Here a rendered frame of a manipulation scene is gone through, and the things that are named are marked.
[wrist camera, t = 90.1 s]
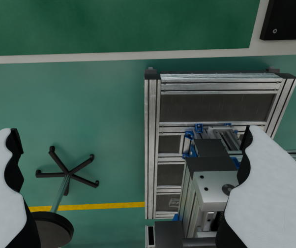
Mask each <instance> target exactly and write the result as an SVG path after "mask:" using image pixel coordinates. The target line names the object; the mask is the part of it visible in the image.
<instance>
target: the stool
mask: <svg viewBox="0 0 296 248"><path fill-rule="evenodd" d="M49 150H50V151H49V152H48V154H49V155H50V156H51V157H52V159H53V160H54V161H55V162H56V164H57V165H58V166H59V167H60V169H61V170H62V171H63V172H60V173H41V170H36V173H35V176H36V177H37V178H51V177H64V179H63V181H62V184H61V186H60V188H59V191H58V193H57V196H56V198H55V200H54V203H53V205H52V207H51V210H50V212H46V211H38V212H32V213H31V214H32V216H33V218H34V220H35V222H36V225H37V230H38V234H39V238H40V242H41V248H60V247H62V246H64V245H66V244H68V243H69V242H70V241H71V239H72V236H73V233H74V227H73V225H72V224H71V222H70V221H69V220H68V219H66V218H65V217H63V216H61V215H59V214H57V210H58V208H59V205H60V202H61V200H62V197H63V195H64V196H67V195H68V192H69V190H68V189H69V183H70V178H72V179H74V180H77V181H79V182H82V183H84V184H86V185H88V186H91V187H94V188H97V187H98V186H99V181H96V182H95V183H93V182H91V181H89V180H86V179H84V178H81V177H79V176H77V175H74V173H76V172H78V171H79V170H81V169H82V168H84V167H85V166H87V165H88V164H90V163H92V161H93V160H94V155H93V154H91V155H90V157H89V159H87V160H86V161H84V162H83V163H81V164H80V165H78V166H77V167H75V168H73V169H72V170H70V171H68V169H67V168H66V167H65V165H64V164H63V163H62V161H61V160H60V159H59V157H58V156H57V155H56V153H55V152H54V151H55V147H54V146H50V148H49Z"/></svg>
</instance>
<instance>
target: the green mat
mask: <svg viewBox="0 0 296 248"><path fill-rule="evenodd" d="M259 4H260V0H0V56H14V55H46V54H79V53H111V52H144V51H176V50H209V49H241V48H249V46H250V41H251V37H252V33H253V29H254V25H255V21H256V17H257V12H258V8H259Z"/></svg>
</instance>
